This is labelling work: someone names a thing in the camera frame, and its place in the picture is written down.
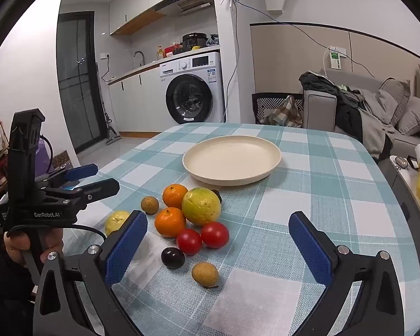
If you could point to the large green-yellow guava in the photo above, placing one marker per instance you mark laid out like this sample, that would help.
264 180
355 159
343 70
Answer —
201 206

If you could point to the cream plate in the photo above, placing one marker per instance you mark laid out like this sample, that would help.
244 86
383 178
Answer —
231 161

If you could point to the small pale yellow guava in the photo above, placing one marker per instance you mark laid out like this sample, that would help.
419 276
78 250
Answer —
115 221

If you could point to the orange mandarin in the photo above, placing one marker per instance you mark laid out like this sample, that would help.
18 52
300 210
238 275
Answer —
169 222
174 196

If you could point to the white side table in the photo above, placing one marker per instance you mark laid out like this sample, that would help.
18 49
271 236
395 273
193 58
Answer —
406 189

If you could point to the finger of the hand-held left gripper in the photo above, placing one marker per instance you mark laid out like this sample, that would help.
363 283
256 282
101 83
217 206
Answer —
98 189
80 172

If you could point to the metal faucet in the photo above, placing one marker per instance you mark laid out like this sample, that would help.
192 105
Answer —
144 61

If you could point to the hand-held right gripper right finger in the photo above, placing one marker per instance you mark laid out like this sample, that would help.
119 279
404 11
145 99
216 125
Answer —
309 248

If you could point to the grey sofa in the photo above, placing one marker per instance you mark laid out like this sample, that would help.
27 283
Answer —
318 108

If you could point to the dark plastic bag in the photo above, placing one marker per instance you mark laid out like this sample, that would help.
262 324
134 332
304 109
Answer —
212 39

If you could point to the white upper cabinets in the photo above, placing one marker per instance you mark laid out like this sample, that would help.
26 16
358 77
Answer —
136 3

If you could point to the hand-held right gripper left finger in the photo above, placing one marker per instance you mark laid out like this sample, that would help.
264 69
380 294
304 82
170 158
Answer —
126 248

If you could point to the red tomato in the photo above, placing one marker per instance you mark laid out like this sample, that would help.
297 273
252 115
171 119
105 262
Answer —
215 234
189 241

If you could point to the white cabinets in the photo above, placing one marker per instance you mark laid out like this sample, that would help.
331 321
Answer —
136 105
136 3

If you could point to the black glass door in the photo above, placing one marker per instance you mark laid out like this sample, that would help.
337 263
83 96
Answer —
77 77

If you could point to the person's left forearm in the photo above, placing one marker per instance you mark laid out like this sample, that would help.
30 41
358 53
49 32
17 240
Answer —
3 294

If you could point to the black rice cooker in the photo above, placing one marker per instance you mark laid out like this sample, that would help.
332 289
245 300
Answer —
194 42

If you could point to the white lower cabinets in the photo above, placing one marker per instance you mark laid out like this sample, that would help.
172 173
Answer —
136 105

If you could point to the white washing machine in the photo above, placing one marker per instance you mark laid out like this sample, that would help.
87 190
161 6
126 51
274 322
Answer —
196 77

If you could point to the dark purple plum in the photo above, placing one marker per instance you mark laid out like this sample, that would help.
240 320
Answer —
217 194
173 257

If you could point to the checked cloth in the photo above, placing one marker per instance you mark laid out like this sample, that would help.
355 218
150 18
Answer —
287 112

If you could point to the dark clothes pile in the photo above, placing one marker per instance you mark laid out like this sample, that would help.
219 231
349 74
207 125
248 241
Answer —
346 112

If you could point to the brown patterned box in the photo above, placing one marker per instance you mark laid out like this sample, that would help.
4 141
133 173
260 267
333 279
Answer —
61 161

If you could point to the person's left hand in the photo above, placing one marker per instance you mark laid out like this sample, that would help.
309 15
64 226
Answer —
14 248

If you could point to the black patterned chair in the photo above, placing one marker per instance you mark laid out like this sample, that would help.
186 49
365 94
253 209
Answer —
266 103

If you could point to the red box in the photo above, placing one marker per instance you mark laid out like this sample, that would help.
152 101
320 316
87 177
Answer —
169 50

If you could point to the grey pillow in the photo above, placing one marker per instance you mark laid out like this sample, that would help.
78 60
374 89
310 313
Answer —
393 98
414 115

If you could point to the teal checked tablecloth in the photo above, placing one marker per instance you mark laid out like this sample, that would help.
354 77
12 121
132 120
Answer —
301 182

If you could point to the purple bag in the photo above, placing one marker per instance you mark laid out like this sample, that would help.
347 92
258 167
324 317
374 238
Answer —
42 161

